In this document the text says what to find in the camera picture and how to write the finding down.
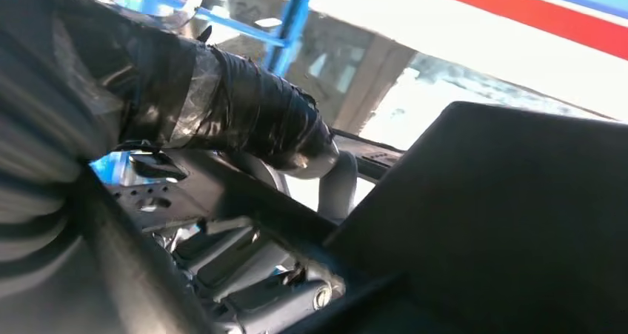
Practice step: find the blue metal shelf rack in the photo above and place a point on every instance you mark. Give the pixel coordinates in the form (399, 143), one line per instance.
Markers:
(289, 27)

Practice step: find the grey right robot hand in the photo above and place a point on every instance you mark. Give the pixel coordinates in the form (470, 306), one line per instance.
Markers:
(245, 106)

